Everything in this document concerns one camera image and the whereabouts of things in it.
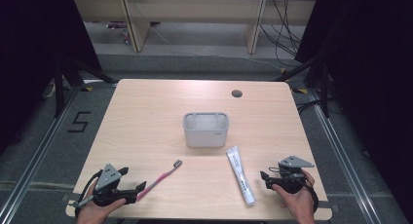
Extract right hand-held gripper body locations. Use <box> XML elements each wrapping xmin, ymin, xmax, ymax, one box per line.
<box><xmin>275</xmin><ymin>155</ymin><xmax>316</xmax><ymax>195</ymax></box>

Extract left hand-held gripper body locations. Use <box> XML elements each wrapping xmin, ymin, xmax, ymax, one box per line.
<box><xmin>92</xmin><ymin>163</ymin><xmax>137</xmax><ymax>207</ymax></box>

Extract pink toothbrush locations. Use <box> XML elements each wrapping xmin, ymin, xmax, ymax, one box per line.
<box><xmin>135</xmin><ymin>159</ymin><xmax>183</xmax><ymax>203</ymax></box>

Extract white toothpaste tube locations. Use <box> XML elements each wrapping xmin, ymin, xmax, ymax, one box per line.
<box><xmin>225</xmin><ymin>145</ymin><xmax>256</xmax><ymax>206</ymax></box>

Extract grey toothbrush holder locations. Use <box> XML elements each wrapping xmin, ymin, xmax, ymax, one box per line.
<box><xmin>182</xmin><ymin>111</ymin><xmax>230</xmax><ymax>149</ymax></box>

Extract person's right hand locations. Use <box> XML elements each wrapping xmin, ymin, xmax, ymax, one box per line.
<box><xmin>272</xmin><ymin>169</ymin><xmax>317</xmax><ymax>224</ymax></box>

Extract person's left hand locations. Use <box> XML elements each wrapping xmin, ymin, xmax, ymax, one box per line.
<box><xmin>76</xmin><ymin>181</ymin><xmax>127</xmax><ymax>224</ymax></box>

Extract grey plug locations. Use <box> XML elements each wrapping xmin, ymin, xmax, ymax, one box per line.
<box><xmin>72</xmin><ymin>198</ymin><xmax>95</xmax><ymax>208</ymax></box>

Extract grey tape piece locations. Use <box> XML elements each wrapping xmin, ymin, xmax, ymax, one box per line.
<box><xmin>60</xmin><ymin>193</ymin><xmax>86</xmax><ymax>203</ymax></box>
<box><xmin>316</xmin><ymin>200</ymin><xmax>341</xmax><ymax>214</ymax></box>

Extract black metal stand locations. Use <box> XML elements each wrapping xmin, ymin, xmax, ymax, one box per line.
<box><xmin>53</xmin><ymin>55</ymin><xmax>119</xmax><ymax>119</ymax></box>
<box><xmin>274</xmin><ymin>54</ymin><xmax>331</xmax><ymax>119</ymax></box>

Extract dark curtain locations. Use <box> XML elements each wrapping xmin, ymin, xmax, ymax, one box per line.
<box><xmin>0</xmin><ymin>0</ymin><xmax>102</xmax><ymax>155</ymax></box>
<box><xmin>294</xmin><ymin>0</ymin><xmax>413</xmax><ymax>223</ymax></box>

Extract small colourful items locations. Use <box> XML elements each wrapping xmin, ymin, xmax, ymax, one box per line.
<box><xmin>105</xmin><ymin>20</ymin><xmax>131</xmax><ymax>45</ymax></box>

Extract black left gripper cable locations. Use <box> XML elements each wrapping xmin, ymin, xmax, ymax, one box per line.
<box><xmin>74</xmin><ymin>169</ymin><xmax>103</xmax><ymax>218</ymax></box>

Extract metal floor rail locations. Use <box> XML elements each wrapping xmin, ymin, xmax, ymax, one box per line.
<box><xmin>0</xmin><ymin>87</ymin><xmax>82</xmax><ymax>224</ymax></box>
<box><xmin>307</xmin><ymin>88</ymin><xmax>384</xmax><ymax>224</ymax></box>

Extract black floor cables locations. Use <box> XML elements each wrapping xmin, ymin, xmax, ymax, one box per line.
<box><xmin>295</xmin><ymin>98</ymin><xmax>326</xmax><ymax>115</ymax></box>

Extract white coiled cable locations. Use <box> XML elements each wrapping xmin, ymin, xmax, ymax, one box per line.
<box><xmin>42</xmin><ymin>82</ymin><xmax>56</xmax><ymax>99</ymax></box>

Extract bundle of black cables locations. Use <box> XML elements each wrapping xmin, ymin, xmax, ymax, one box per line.
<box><xmin>259</xmin><ymin>0</ymin><xmax>304</xmax><ymax>68</ymax></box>

